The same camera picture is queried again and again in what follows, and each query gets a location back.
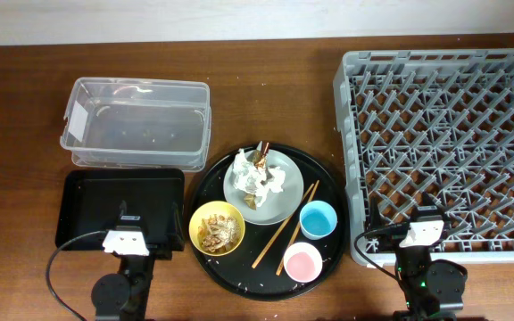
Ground gold wrapper scrap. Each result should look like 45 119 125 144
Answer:
244 193 257 210

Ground wooden chopstick right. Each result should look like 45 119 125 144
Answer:
276 180 319 276

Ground gold brown snack wrapper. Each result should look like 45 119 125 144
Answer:
253 142 269 169

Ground yellow bowl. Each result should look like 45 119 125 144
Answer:
189 201 245 256

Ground white tissue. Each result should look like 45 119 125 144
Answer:
232 149 286 209

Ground pink cup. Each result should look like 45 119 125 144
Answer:
283 243 323 283

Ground wooden chopstick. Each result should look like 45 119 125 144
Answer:
276 180 319 276
251 183 317 269

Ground clear plastic bin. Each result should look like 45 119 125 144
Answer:
60 77 211 172

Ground round black serving tray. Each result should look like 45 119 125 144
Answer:
194 144 349 301

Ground blue cup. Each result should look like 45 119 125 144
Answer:
299 201 338 240

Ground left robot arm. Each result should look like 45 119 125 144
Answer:
91 202 185 320

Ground grey dishwasher rack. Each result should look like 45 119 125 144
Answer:
333 48 514 267

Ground wooden chopstick left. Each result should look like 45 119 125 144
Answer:
251 183 317 269

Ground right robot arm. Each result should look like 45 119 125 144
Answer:
367 193 468 320

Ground black rectangular tray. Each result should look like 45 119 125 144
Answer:
55 169 185 246

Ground rice and peanut shells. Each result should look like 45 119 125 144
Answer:
198 214 241 254

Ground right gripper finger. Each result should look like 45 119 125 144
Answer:
368 197 381 231
421 192 439 208

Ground grey plate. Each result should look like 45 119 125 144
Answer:
223 150 304 226

